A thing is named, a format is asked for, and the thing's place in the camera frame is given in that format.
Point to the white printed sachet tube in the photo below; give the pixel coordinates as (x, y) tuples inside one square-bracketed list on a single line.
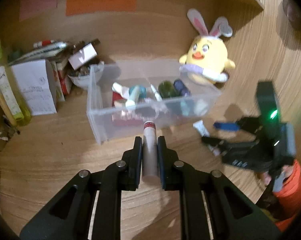
[(215, 151)]

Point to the white plastic stick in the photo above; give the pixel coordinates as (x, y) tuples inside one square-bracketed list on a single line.
[(156, 93)]

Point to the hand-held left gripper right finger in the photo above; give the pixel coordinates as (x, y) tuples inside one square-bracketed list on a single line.
[(161, 160)]

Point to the dark blue small box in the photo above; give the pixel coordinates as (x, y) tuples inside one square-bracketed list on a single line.
[(181, 87)]

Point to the yellow chick plush toy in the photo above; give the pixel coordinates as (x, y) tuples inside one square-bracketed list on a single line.
[(208, 55)]

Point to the white ointment tube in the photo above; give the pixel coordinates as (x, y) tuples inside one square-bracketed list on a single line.
[(200, 128)]

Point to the beige lip balm tube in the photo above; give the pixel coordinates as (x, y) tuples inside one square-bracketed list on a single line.
[(150, 155)]

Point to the white labelled cream tube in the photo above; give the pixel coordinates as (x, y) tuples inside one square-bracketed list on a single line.
[(5, 92)]

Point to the dark round object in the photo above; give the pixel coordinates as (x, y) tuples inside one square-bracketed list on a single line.
[(296, 12)]

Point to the red white carton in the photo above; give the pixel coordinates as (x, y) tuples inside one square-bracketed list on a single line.
[(63, 80)]

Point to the pink sticky note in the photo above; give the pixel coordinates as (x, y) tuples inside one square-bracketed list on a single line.
[(38, 5)]

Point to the light teal bottle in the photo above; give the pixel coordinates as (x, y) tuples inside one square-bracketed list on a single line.
[(134, 95)]

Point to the white bowl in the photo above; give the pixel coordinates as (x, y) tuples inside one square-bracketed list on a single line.
[(83, 80)]

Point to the person's right forearm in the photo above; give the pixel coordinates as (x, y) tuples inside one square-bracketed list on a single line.
[(293, 195)]

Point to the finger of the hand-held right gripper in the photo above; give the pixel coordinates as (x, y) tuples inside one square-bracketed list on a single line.
[(215, 142), (225, 126)]

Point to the clear plastic bin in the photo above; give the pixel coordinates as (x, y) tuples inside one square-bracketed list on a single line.
[(105, 120)]

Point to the small white purple box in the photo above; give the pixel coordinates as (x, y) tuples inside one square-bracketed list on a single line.
[(81, 56)]

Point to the small white bottle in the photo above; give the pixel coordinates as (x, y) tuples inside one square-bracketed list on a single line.
[(120, 90)]

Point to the red pouch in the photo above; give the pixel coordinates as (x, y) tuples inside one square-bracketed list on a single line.
[(116, 97)]

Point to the person's right hand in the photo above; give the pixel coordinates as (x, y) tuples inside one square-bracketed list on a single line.
[(267, 178)]

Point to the teal tape roll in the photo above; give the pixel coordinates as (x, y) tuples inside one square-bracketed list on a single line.
[(143, 92)]

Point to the red white marker pen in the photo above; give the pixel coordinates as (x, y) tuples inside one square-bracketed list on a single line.
[(43, 43)]

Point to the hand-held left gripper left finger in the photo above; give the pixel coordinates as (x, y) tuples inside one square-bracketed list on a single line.
[(138, 160)]

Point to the white paper box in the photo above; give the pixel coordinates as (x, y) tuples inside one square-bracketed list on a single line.
[(35, 87)]

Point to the yellow-green spray bottle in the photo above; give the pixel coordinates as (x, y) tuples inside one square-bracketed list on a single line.
[(24, 115)]

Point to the orange sticky note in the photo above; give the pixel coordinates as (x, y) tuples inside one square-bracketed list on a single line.
[(100, 3)]

